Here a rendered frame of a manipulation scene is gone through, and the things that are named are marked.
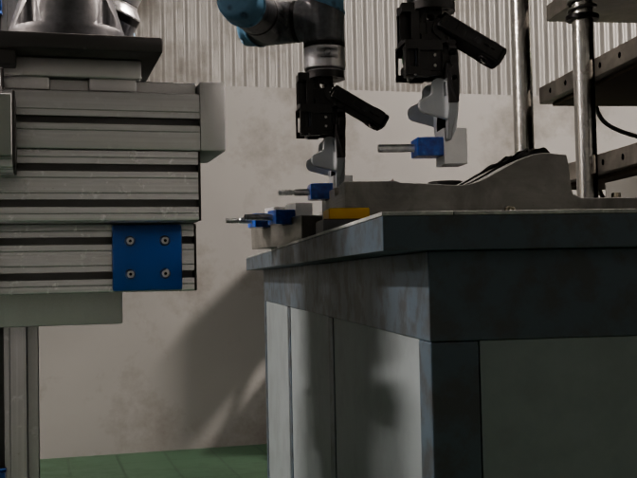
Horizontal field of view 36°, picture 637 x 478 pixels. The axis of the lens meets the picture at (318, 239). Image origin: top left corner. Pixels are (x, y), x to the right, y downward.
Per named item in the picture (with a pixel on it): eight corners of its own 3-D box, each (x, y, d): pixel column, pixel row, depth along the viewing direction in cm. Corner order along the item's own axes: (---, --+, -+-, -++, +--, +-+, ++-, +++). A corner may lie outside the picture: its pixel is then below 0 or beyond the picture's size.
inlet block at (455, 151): (382, 164, 147) (381, 128, 147) (375, 168, 152) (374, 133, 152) (467, 163, 149) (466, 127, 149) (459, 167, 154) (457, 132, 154)
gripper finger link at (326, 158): (311, 190, 175) (308, 140, 177) (344, 189, 175) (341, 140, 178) (313, 184, 172) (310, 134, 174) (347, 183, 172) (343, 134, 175)
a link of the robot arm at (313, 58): (341, 53, 183) (349, 43, 175) (341, 78, 183) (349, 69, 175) (300, 53, 182) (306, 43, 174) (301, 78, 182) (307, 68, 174)
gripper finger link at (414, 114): (404, 143, 156) (406, 84, 155) (441, 143, 157) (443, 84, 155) (409, 145, 153) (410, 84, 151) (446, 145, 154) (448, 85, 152)
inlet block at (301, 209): (249, 230, 187) (249, 202, 187) (240, 231, 192) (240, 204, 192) (313, 230, 193) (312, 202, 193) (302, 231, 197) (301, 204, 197)
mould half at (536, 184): (345, 237, 159) (344, 153, 159) (322, 243, 184) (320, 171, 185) (642, 232, 166) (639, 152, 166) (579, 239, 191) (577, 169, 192)
